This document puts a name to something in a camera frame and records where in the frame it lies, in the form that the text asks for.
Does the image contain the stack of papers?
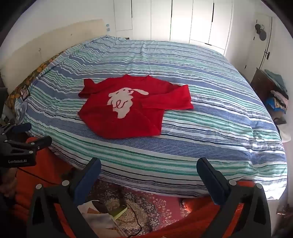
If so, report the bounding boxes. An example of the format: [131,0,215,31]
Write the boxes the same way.
[77,200,128,230]

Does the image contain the person's left hand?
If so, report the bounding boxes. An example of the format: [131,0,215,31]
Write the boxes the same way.
[0,168,17,198]

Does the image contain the red sweater with white print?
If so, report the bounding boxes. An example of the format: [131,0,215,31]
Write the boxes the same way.
[77,74,194,140]

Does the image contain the white cloth bundle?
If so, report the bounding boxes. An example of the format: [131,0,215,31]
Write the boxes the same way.
[277,123,292,143]

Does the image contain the blue green striped blanket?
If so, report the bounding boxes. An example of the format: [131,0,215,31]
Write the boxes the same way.
[17,35,288,199]

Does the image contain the pink patterned rug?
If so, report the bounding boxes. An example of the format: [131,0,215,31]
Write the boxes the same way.
[86,180,191,237]

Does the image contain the dark wooden cabinet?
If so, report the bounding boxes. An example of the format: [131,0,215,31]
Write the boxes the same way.
[250,68,278,109]

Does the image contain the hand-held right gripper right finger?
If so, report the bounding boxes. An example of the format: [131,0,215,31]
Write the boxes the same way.
[196,157,272,238]

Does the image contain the orange floral bed sheet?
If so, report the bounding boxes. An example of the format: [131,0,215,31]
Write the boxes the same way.
[6,51,66,106]

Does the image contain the black item hanging on door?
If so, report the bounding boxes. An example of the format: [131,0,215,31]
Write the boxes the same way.
[255,23,267,41]

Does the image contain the black cable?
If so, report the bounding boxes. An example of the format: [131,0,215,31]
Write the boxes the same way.
[118,186,143,237]
[17,168,63,185]

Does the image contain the orange garment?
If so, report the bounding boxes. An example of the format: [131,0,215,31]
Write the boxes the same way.
[11,137,257,238]

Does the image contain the pile of clothes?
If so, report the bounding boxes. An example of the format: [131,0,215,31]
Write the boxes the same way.
[263,69,289,125]

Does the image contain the beige headboard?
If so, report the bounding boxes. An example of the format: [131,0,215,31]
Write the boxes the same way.
[0,19,104,94]

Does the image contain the white door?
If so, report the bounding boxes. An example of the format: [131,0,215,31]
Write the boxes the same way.
[244,14,275,70]

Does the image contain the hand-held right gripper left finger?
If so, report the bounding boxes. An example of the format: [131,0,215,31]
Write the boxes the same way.
[27,157,101,238]

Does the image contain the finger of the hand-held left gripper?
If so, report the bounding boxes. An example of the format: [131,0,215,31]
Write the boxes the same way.
[3,136,53,156]
[0,123,32,138]

